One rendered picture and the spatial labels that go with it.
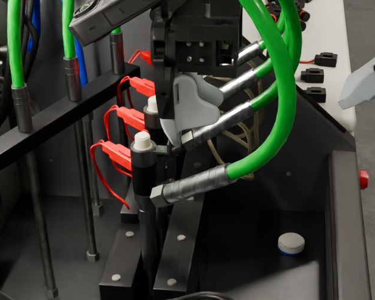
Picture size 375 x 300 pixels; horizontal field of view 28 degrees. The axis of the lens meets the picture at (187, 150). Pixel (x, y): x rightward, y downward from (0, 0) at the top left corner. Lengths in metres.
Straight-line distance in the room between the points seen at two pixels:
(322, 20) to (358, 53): 2.19
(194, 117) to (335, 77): 0.57
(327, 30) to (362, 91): 1.01
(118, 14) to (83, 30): 0.04
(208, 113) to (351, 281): 0.30
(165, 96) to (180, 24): 0.07
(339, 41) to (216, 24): 0.75
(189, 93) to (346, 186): 0.40
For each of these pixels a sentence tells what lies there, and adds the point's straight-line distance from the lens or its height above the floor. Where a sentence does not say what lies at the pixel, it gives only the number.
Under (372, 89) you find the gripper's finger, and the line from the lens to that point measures 0.45.
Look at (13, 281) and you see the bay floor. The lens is 1.11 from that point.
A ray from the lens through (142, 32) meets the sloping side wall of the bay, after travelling 1.08.
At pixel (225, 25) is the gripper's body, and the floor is 1.29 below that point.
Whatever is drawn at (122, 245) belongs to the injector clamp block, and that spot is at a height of 0.98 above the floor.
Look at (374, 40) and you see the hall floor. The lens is 3.85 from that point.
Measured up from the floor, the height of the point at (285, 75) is 1.30.
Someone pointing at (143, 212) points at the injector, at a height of 1.05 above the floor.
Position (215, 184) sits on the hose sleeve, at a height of 1.18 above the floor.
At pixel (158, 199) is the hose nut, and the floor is 1.15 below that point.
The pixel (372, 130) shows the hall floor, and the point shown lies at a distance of 3.07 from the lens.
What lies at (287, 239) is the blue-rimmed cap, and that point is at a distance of 1.13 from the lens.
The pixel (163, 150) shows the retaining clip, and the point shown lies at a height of 1.13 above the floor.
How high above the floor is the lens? 1.56
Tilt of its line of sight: 33 degrees down
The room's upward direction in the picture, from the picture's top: 1 degrees counter-clockwise
